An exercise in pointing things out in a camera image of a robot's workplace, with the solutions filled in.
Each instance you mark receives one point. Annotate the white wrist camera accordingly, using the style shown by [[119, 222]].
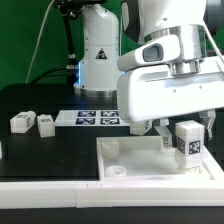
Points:
[[157, 51]]

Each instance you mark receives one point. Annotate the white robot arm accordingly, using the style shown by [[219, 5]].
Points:
[[193, 21]]

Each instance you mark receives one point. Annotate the white square tabletop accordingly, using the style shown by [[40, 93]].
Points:
[[145, 159]]

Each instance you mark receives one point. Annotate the white L-shaped obstacle fence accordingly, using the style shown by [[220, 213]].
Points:
[[19, 195]]

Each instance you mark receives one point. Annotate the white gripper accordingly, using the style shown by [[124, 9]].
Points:
[[150, 93]]

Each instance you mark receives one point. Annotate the white part at left edge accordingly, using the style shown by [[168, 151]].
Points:
[[0, 150]]

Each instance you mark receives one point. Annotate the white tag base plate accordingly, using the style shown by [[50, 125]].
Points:
[[89, 118]]

